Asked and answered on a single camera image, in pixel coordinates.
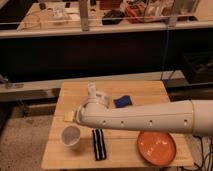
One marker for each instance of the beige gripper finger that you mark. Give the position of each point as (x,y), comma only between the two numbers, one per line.
(68,117)

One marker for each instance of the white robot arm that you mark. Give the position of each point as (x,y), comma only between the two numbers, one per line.
(186,117)

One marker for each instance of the wooden table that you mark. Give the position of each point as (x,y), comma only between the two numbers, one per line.
(121,146)

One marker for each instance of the black white striped cloth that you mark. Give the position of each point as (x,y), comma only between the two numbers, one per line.
(99,145)

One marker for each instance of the orange plate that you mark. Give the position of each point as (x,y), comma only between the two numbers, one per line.
(156,148)

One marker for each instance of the black bag on shelf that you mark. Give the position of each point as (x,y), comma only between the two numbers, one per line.
(112,17)

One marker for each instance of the red item on shelf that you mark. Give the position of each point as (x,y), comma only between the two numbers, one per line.
(135,13)

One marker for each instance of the metal rail post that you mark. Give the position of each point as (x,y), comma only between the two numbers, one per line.
(83,9)

